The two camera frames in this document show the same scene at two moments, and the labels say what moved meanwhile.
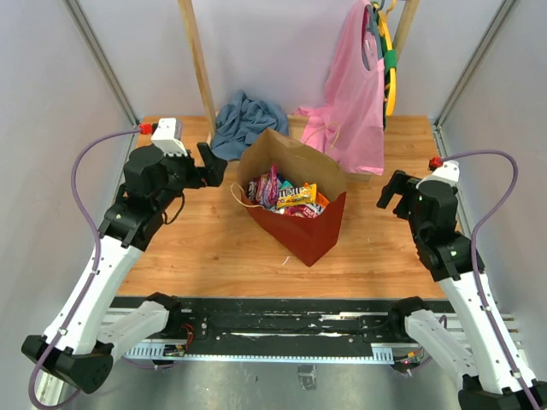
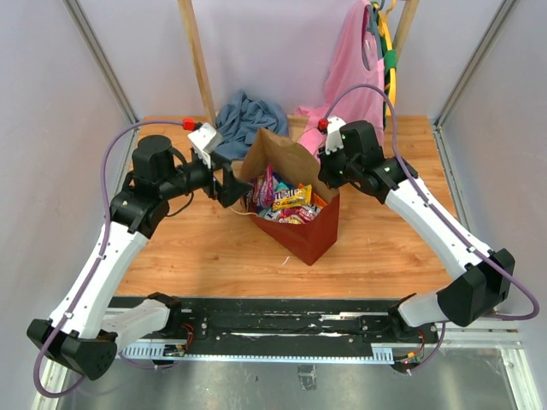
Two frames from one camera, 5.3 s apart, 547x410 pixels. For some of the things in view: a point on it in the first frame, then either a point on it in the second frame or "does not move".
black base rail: x=279 y=328 does not move
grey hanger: x=373 y=26 does not move
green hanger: x=391 y=60 does not move
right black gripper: x=398 y=184 to x=324 y=173
